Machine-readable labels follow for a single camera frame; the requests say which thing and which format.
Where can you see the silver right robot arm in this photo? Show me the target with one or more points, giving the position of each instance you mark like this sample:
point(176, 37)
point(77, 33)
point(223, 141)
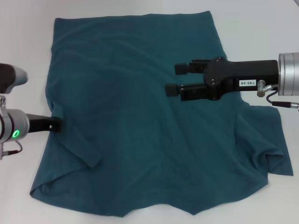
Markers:
point(289, 73)

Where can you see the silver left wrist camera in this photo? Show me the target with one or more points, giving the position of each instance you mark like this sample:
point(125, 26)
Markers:
point(14, 75)

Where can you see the silver right elbow connector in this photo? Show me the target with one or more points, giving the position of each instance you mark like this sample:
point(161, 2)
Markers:
point(261, 88)

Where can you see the blue shirt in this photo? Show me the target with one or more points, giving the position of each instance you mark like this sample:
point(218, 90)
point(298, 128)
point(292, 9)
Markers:
point(140, 121)

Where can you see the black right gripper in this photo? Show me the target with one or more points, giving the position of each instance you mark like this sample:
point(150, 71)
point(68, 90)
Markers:
point(229, 74)

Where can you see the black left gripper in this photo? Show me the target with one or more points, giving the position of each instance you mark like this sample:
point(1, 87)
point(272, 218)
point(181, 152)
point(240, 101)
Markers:
point(38, 123)

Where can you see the silver left elbow connector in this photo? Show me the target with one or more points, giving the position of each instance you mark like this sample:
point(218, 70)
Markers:
point(1, 151)

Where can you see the silver left camera mount bracket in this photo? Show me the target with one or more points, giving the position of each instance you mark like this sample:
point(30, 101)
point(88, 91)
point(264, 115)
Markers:
point(2, 103)

